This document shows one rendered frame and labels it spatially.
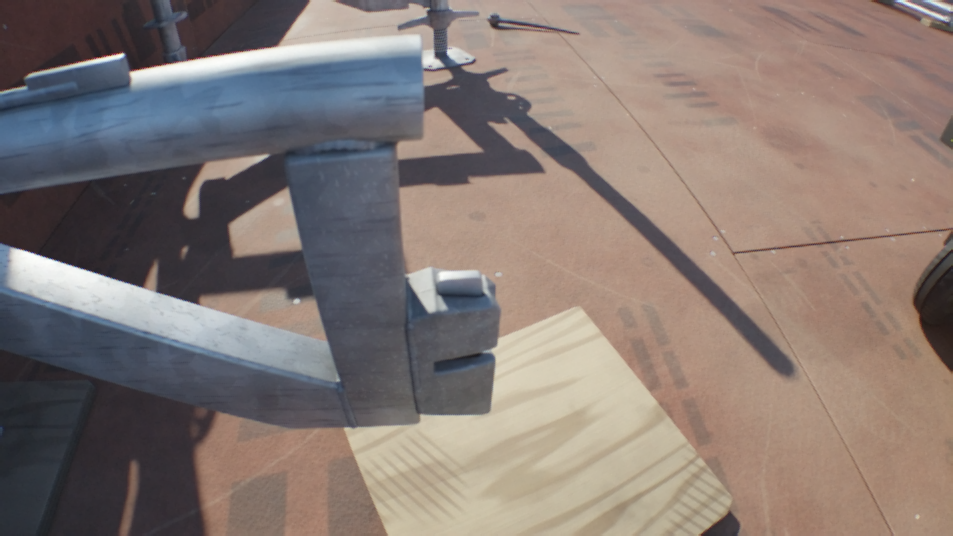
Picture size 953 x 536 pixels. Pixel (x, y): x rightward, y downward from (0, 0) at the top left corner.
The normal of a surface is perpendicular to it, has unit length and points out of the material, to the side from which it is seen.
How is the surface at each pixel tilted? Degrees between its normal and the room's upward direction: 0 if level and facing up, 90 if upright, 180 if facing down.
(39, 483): 0
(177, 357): 90
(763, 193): 0
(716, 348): 0
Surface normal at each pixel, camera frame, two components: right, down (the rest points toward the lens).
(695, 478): 0.00, -0.73
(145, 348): 0.14, 0.68
